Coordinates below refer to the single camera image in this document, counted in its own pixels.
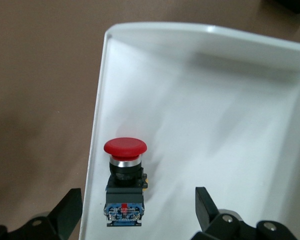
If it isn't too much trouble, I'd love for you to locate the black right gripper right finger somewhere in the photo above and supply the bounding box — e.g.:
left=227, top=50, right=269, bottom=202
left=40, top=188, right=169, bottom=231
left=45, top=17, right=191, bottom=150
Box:
left=191, top=186, right=300, bottom=240

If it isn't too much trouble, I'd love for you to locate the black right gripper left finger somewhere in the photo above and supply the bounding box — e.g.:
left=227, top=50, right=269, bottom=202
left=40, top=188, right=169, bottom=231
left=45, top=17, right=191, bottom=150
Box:
left=0, top=187, right=84, bottom=240

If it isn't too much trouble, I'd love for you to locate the red mushroom push button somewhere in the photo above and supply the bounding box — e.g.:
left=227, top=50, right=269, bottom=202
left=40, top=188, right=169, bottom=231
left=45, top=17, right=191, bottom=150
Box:
left=102, top=136, right=149, bottom=228

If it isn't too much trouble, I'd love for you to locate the white plastic drawer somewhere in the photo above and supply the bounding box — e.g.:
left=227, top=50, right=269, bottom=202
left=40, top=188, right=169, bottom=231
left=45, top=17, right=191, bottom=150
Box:
left=78, top=21, right=300, bottom=240

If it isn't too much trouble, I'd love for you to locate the brown table cover mat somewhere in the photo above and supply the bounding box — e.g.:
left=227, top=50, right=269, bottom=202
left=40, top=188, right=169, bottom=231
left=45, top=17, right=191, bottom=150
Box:
left=0, top=0, right=300, bottom=240

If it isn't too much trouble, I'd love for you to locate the orange box with hole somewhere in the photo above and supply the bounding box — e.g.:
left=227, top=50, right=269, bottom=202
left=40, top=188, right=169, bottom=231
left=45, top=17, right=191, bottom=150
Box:
left=263, top=0, right=300, bottom=15

